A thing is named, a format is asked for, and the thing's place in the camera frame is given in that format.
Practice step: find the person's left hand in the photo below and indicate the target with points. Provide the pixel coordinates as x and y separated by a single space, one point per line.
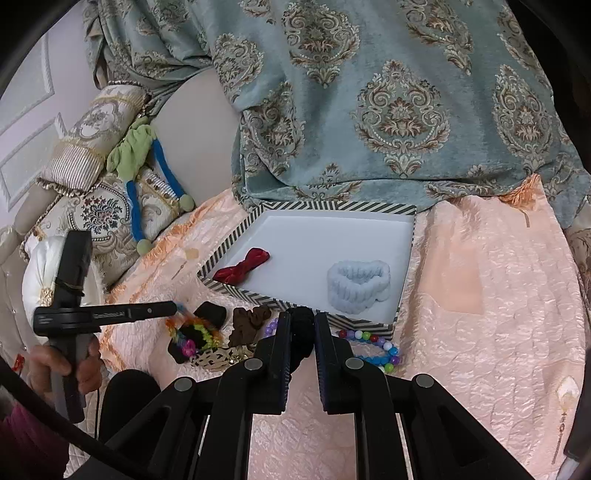
46 369

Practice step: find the floral embroidered cushion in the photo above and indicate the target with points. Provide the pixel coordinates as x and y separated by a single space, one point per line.
101 217

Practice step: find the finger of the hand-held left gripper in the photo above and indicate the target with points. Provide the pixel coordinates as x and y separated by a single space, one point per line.
138 311

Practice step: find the leopard print bow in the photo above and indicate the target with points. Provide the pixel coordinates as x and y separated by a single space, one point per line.
217 357

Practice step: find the black oval hair clip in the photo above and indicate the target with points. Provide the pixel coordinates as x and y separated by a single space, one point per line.
211 314

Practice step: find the black scrunchie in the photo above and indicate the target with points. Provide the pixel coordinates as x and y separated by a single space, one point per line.
302 337

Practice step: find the striped cardboard box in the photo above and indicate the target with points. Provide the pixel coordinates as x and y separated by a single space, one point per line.
318 244

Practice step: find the blue damask curtain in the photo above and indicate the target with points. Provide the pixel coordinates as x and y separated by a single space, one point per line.
392 101

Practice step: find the white satin cushion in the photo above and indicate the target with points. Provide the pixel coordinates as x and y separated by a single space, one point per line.
44 267

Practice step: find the beige floral cloth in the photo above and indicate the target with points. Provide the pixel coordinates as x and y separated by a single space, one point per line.
579 249

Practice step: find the pink quilted blanket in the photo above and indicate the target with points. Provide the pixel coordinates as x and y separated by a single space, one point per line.
485 300

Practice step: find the striped bolster cushion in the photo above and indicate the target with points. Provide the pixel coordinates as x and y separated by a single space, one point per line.
97 134

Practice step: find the person's black trousers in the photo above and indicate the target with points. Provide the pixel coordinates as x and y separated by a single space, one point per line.
131 397

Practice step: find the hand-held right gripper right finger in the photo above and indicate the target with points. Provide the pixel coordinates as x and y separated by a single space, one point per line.
323 364

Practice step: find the light blue fluffy scrunchie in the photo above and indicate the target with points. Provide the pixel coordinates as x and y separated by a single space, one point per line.
358 288

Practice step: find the person's left forearm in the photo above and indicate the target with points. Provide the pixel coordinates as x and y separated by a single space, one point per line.
27 438

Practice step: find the red velvet bow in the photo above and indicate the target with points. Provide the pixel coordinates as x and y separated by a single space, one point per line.
242 267

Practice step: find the green and blue plush toy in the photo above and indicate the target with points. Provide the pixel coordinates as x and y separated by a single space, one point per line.
134 147

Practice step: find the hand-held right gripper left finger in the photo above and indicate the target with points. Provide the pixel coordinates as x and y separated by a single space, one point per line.
282 364

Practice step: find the white panelled door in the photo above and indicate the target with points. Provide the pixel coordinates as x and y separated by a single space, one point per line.
32 115

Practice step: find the brown scrunchie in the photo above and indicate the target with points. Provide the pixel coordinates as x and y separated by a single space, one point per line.
247 323

